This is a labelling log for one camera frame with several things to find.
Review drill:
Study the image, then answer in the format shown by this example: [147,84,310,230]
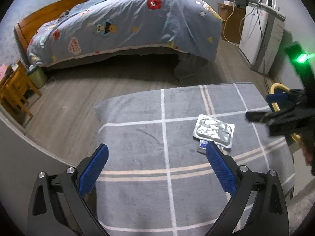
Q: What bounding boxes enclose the wooden bed frame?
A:
[14,0,88,65]

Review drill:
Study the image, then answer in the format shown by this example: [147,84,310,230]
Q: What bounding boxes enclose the small green waste basket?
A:
[27,65,48,89]

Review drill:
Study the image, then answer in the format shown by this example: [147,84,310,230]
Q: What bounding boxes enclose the white air purifier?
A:
[239,3,285,75]

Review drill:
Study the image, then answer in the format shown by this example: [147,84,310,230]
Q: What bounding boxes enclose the person right hand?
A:
[300,142,313,166]

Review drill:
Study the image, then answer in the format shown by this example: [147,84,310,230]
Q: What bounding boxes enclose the silver foil pouch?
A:
[193,114,235,149]

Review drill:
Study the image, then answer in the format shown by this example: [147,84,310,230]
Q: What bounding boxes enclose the small blue candy wrapper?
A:
[197,140,224,155]

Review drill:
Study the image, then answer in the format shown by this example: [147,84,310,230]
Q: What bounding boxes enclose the wooden nightstand stool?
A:
[1,59,42,126]

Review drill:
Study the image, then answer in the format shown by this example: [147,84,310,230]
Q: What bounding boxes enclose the white wifi router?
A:
[257,0,286,20]

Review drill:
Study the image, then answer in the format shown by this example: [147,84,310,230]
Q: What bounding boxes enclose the wooden tv cabinet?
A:
[217,3,246,44]

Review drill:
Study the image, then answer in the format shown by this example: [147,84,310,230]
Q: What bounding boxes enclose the teal yellow-rimmed trash bin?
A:
[269,83,301,143]

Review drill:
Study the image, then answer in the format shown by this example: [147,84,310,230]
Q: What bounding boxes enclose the blue cartoon duvet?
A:
[27,0,222,67]

